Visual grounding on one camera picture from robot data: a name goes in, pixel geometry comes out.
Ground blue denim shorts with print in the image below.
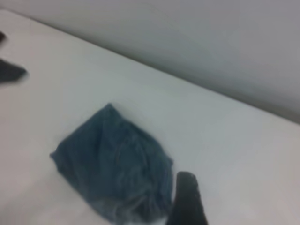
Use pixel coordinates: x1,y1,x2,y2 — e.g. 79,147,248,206
49,102,174,223

